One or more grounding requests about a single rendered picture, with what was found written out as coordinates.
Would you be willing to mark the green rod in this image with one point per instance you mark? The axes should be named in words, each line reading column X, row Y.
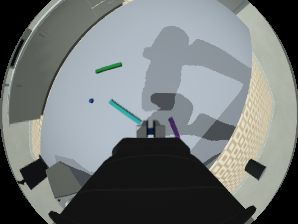
column 108, row 68

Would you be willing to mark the purple rod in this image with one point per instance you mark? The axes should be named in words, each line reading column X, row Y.
column 174, row 128

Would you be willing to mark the turquoise rod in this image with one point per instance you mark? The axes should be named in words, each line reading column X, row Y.
column 124, row 112

